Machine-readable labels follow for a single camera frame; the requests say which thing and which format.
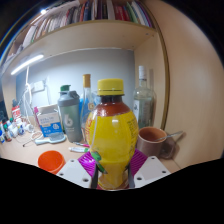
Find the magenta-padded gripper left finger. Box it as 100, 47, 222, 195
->
56, 150, 101, 190

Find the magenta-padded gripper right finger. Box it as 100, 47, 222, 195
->
125, 148, 172, 190

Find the yellow drink bottle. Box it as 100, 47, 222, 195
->
84, 78, 140, 191

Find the white green tube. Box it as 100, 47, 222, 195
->
68, 146, 89, 154

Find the brown mug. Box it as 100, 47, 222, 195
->
136, 125, 176, 159

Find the orange plastic cup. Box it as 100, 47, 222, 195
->
37, 149, 67, 175

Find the metal spoon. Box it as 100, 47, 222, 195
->
154, 130, 185, 143

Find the light blue hairbrush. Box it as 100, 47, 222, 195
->
33, 132, 68, 146

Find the grey shaker bottle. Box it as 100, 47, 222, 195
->
57, 89, 84, 144

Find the blue and white carton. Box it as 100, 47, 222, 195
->
35, 103, 64, 138

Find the clear glass bottle white cap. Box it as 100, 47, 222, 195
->
132, 65, 157, 130

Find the clear bottle gold cap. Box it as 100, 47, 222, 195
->
79, 73, 96, 134

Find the tall green bottle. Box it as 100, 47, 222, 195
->
59, 84, 72, 93

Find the red labelled can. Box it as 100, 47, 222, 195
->
11, 104, 22, 121

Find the white LED light bar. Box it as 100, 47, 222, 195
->
10, 53, 45, 76

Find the wooden shelf unit with books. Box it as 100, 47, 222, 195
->
0, 0, 161, 69

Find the white wall power strip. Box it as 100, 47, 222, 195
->
30, 79, 46, 94

